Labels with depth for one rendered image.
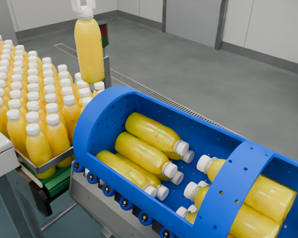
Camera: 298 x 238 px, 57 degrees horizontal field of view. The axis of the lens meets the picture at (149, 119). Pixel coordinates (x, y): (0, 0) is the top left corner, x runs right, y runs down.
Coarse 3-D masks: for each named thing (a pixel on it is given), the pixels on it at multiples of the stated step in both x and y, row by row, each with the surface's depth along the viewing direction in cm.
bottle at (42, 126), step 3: (36, 120) 92; (39, 120) 94; (27, 123) 92; (30, 123) 91; (36, 123) 92; (39, 123) 93; (42, 123) 94; (39, 126) 92; (42, 126) 93; (45, 126) 95; (42, 129) 93; (45, 129) 95; (45, 135) 95
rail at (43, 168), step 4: (72, 148) 97; (64, 152) 94; (68, 152) 96; (72, 152) 97; (56, 156) 93; (60, 156) 94; (64, 156) 95; (68, 156) 96; (52, 160) 91; (56, 160) 93; (60, 160) 94; (44, 164) 90; (48, 164) 91; (52, 164) 92; (56, 164) 94; (40, 168) 89; (44, 168) 90; (48, 168) 92; (40, 172) 90
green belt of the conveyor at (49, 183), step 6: (30, 168) 99; (60, 168) 99; (66, 168) 99; (54, 174) 97; (60, 174) 97; (66, 174) 97; (42, 180) 94; (48, 180) 94; (54, 180) 95; (60, 180) 96; (66, 180) 97; (48, 186) 93; (54, 186) 94; (60, 186) 95; (66, 186) 98; (48, 192) 97; (54, 192) 94
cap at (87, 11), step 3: (81, 6) 71; (84, 6) 71; (87, 6) 71; (81, 9) 68; (84, 9) 68; (87, 9) 69; (90, 9) 69; (84, 12) 69; (87, 12) 69; (90, 12) 70; (78, 15) 70; (81, 15) 69; (84, 15) 69; (87, 15) 69; (90, 15) 70
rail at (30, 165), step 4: (16, 152) 95; (20, 152) 94; (20, 156) 94; (24, 156) 93; (24, 160) 93; (28, 160) 91; (28, 164) 92; (32, 164) 90; (32, 168) 91; (36, 168) 89; (36, 172) 90
